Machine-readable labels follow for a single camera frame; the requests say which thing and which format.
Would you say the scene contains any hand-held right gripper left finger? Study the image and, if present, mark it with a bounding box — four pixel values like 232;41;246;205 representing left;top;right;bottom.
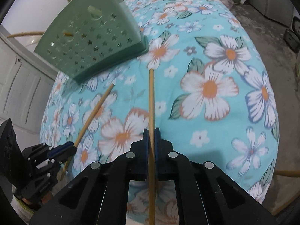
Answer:
29;128;151;225

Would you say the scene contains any wooden stool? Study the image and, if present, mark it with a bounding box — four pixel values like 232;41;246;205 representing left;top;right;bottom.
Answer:
273;170;300;178

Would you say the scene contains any silver refrigerator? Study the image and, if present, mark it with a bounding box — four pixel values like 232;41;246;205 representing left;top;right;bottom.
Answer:
248;0;294;27

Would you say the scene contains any floral blue blanket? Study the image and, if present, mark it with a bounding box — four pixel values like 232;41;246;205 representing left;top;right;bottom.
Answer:
39;0;280;225

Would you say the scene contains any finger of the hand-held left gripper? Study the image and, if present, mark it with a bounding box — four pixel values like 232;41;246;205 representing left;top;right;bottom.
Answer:
55;148;77;163
53;142;77;155

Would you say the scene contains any green perforated utensil holder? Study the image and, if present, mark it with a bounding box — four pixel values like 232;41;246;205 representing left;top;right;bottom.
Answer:
33;0;149;83

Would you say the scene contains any tan bamboo chopstick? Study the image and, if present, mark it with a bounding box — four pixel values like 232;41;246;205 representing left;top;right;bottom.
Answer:
148;69;156;225
60;83;115;181

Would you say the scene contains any black rice cooker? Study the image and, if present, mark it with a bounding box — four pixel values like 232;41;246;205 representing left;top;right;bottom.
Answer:
283;16;300;52

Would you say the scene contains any white door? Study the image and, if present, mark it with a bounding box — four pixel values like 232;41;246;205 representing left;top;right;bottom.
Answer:
0;26;59;127

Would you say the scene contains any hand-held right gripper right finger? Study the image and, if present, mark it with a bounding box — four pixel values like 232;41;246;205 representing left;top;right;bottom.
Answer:
155;127;276;225

